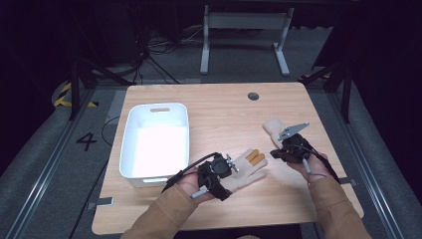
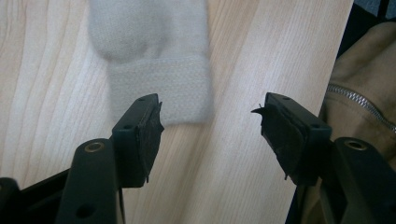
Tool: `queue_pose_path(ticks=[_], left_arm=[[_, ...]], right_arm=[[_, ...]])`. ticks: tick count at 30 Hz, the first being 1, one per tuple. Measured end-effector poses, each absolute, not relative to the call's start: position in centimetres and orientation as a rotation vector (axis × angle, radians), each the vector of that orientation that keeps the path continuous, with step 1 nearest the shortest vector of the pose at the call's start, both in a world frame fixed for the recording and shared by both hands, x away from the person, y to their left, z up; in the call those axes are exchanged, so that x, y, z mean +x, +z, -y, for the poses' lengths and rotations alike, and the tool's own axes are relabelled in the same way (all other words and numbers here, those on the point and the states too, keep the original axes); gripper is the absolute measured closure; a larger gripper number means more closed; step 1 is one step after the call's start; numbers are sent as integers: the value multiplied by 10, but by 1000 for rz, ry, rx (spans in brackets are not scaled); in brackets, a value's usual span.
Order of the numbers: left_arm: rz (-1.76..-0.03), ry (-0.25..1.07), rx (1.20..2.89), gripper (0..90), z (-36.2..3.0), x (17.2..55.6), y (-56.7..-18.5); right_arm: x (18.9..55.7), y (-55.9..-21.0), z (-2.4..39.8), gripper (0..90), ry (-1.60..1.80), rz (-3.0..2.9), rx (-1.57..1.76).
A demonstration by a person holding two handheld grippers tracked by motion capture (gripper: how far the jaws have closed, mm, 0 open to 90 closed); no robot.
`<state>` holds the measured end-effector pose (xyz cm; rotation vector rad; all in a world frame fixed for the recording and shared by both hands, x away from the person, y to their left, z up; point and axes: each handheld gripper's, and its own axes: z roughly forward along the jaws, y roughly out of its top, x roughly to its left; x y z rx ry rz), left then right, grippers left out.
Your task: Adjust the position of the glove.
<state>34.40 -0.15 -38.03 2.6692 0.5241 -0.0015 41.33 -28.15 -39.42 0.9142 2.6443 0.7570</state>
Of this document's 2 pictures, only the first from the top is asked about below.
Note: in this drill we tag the person's left hand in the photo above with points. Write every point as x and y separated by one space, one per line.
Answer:
189 184

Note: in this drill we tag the person's right hand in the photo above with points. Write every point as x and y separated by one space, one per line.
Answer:
318 167

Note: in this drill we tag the metal floor rail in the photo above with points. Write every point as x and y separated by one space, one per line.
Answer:
368 172
49 166

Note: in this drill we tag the white plastic bin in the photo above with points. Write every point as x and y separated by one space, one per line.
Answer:
159 146

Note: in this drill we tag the grey metal desk frame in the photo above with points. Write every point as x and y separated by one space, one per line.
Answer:
245 20

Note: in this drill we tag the round table grommet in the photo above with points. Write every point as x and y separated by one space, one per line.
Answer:
253 96

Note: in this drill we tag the yellow black floor tape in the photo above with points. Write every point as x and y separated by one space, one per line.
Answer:
61 96

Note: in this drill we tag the grey table clamp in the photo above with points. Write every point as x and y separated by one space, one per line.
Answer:
101 202
348 181

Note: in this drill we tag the black metal stand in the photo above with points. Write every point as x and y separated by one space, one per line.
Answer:
74 89
346 89

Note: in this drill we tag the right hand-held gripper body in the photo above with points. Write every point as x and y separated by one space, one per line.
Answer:
297 146

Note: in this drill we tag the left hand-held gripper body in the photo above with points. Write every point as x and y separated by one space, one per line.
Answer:
219 166

